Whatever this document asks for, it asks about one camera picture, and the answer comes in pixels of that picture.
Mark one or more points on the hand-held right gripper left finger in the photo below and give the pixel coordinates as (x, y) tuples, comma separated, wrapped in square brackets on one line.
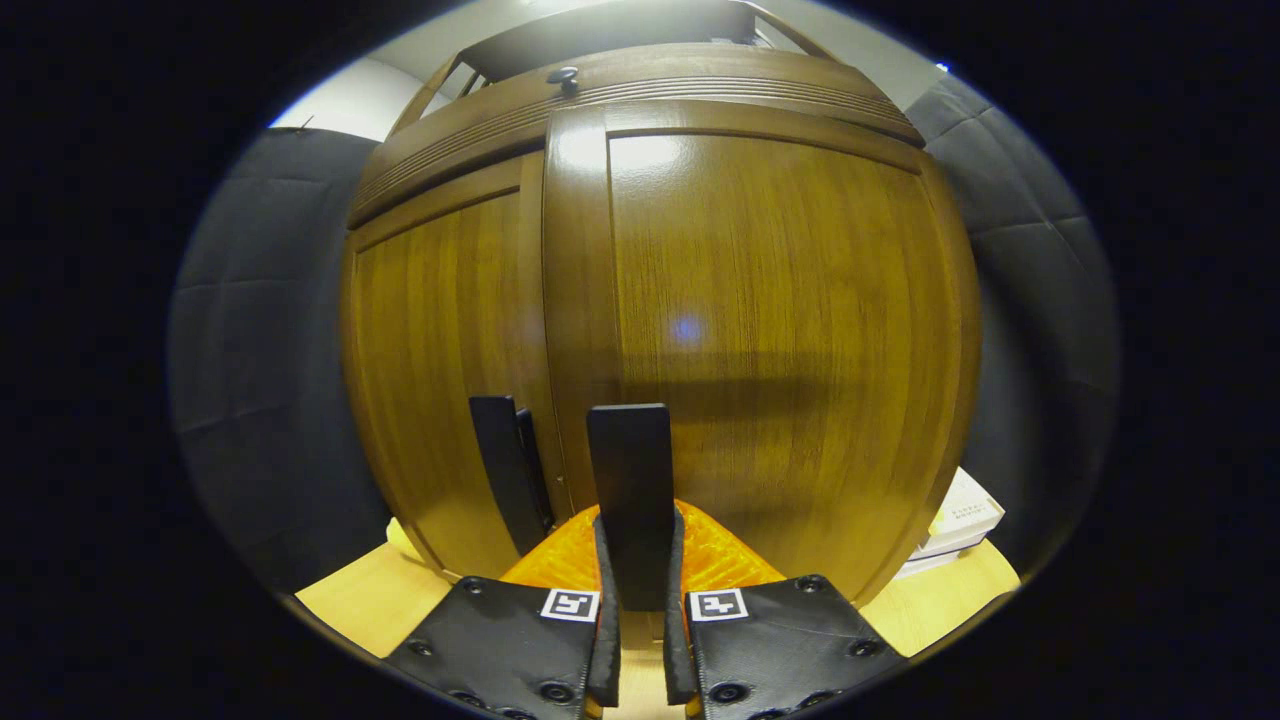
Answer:
[(608, 660)]

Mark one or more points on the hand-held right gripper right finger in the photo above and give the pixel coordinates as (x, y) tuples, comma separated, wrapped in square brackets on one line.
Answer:
[(678, 660)]

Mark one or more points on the wooden cabinet door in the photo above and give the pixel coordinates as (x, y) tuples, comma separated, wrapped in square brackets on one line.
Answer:
[(430, 330), (800, 350)]

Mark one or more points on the brown wooden shoe cabinet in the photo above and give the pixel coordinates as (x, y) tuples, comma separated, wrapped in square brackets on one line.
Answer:
[(620, 30)]

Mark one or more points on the white flat box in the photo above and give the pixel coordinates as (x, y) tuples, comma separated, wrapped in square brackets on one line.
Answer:
[(965, 512), (940, 558)]

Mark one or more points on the wooden drawer with black knob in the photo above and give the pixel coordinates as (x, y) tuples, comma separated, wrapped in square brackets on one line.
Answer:
[(700, 75)]

